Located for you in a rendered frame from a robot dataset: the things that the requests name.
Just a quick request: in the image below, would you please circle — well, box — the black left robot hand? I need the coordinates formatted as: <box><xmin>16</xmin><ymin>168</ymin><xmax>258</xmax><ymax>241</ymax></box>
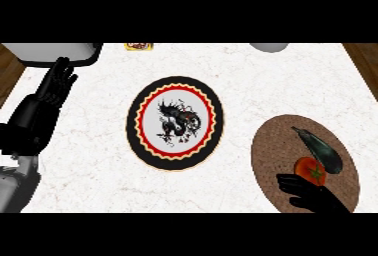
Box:
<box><xmin>0</xmin><ymin>56</ymin><xmax>80</xmax><ymax>157</ymax></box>

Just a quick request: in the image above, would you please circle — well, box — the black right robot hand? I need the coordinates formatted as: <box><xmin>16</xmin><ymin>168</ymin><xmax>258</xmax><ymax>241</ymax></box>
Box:
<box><xmin>275</xmin><ymin>173</ymin><xmax>351</xmax><ymax>214</ymax></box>

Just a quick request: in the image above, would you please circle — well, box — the red tomato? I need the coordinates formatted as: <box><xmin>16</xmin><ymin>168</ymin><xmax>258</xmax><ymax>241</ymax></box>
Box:
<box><xmin>294</xmin><ymin>156</ymin><xmax>328</xmax><ymax>187</ymax></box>

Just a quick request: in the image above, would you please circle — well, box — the brown round woven placemat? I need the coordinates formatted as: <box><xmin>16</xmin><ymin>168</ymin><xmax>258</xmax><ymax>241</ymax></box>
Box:
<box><xmin>250</xmin><ymin>114</ymin><xmax>362</xmax><ymax>214</ymax></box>

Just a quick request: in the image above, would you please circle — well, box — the black rimmed decorated plate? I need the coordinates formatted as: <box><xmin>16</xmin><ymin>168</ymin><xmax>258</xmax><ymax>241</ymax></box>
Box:
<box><xmin>125</xmin><ymin>75</ymin><xmax>226</xmax><ymax>172</ymax></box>

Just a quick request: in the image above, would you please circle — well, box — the dark green eggplant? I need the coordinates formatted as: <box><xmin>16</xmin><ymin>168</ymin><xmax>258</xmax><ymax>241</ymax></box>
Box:
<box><xmin>289</xmin><ymin>126</ymin><xmax>344</xmax><ymax>175</ymax></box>

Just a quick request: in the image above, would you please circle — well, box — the white appliance with black base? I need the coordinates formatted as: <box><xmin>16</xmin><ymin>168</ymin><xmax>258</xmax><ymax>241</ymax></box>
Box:
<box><xmin>0</xmin><ymin>43</ymin><xmax>105</xmax><ymax>69</ymax></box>

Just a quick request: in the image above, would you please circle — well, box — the yellow box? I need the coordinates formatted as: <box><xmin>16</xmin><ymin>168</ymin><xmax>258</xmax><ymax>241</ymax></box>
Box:
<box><xmin>124</xmin><ymin>43</ymin><xmax>155</xmax><ymax>52</ymax></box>

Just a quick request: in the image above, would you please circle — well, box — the pale grey round object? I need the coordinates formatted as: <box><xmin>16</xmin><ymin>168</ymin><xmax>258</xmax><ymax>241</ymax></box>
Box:
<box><xmin>248</xmin><ymin>43</ymin><xmax>291</xmax><ymax>54</ymax></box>

